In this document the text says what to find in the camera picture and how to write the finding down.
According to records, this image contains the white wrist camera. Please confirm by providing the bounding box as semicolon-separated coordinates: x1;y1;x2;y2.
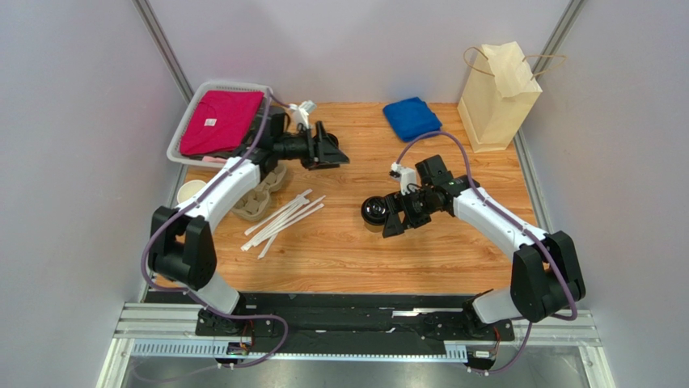
288;100;317;129
389;162;417;195

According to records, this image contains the stack of paper cups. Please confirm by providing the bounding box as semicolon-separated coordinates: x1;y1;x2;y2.
175;179;206;204

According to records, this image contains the white plastic basket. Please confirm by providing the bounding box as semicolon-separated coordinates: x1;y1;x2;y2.
167;80;273;170

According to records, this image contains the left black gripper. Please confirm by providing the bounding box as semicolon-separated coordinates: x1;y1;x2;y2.
274;123;350;172

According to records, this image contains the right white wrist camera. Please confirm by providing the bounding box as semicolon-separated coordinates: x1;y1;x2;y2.
389;162;417;195

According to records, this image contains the single brown paper cup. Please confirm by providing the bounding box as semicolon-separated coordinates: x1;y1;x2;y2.
364;222;383;234

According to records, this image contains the single black cup lid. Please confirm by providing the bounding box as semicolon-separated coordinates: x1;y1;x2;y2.
360;196;389;226

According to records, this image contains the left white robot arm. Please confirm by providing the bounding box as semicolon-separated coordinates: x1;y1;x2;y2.
141;112;350;317

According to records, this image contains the stack of black lids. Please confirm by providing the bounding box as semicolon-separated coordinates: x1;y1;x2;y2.
328;133;339;148

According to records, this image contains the cardboard cup carrier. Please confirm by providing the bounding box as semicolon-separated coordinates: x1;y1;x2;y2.
231;163;287;221

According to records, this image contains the white wrapped straw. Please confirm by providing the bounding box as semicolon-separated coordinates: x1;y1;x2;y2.
251;203;324;246
244;188;312;236
241;192;326;251
257;234;277;259
248;198;310;236

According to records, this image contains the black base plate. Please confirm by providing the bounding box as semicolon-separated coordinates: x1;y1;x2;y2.
195;293;515;356

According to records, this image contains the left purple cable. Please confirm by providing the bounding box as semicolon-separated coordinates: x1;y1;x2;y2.
140;89;302;370

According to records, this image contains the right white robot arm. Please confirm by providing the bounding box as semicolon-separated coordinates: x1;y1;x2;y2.
361;155;586;327

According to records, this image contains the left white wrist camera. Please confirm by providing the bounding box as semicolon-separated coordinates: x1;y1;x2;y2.
288;100;317;129

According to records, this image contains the blue folded cloth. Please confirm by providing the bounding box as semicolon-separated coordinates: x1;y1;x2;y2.
383;97;442;142

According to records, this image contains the aluminium frame rail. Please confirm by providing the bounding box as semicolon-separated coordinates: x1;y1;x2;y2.
98;303;615;387

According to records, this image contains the beige paper bag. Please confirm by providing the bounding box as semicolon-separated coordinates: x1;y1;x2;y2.
457;41;567;153

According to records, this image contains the magenta folded cloth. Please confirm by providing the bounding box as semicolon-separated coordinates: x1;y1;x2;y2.
180;90;264;157

